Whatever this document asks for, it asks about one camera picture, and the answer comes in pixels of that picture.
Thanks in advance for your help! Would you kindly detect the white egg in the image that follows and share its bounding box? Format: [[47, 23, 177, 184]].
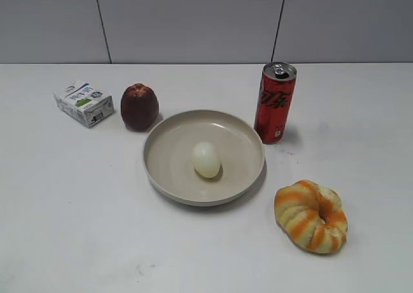
[[191, 142, 221, 178]]

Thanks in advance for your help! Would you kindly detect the beige round plate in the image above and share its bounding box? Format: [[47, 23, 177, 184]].
[[143, 110, 265, 207]]

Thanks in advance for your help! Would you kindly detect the dark red apple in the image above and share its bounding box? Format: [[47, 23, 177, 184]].
[[121, 83, 159, 131]]

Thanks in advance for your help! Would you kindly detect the red cola can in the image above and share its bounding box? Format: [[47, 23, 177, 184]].
[[254, 61, 297, 144]]

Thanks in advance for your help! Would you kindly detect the small white milk carton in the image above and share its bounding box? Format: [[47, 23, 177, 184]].
[[53, 81, 114, 128]]

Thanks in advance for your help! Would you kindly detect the orange striped bread ring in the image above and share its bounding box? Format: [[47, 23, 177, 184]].
[[274, 179, 348, 254]]

